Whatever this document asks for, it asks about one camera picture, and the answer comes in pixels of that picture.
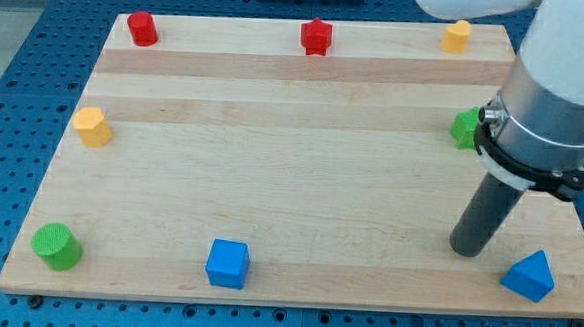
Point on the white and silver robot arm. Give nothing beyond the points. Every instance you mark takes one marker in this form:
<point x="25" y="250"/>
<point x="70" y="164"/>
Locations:
<point x="530" y="136"/>

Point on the light wooden board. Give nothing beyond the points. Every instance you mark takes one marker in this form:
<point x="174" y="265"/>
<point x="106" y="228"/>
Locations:
<point x="338" y="172"/>

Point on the blue cube block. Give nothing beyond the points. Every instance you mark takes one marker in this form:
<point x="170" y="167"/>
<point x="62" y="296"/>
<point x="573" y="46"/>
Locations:
<point x="227" y="264"/>

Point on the red star block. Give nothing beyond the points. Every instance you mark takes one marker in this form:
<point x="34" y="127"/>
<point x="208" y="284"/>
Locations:
<point x="316" y="37"/>

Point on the green star block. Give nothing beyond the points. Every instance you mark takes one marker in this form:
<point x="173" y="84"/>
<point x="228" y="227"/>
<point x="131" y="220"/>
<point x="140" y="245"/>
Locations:
<point x="463" y="128"/>

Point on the red cylinder block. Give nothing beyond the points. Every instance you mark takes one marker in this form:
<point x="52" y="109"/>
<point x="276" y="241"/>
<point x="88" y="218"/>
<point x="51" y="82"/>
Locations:
<point x="142" y="28"/>

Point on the yellow heart block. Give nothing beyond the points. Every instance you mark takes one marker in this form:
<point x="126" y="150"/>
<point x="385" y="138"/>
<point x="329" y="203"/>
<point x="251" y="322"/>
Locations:
<point x="456" y="37"/>

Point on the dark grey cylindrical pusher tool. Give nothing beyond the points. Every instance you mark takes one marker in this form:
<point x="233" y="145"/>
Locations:
<point x="492" y="202"/>

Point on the yellow hexagon block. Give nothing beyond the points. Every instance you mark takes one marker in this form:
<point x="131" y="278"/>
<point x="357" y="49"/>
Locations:
<point x="92" y="127"/>

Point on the green cylinder block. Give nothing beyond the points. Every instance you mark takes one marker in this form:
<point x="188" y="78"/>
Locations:
<point x="56" y="246"/>

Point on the blue triangle block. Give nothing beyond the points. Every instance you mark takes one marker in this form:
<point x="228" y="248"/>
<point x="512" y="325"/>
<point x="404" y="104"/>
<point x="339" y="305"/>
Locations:
<point x="531" y="277"/>

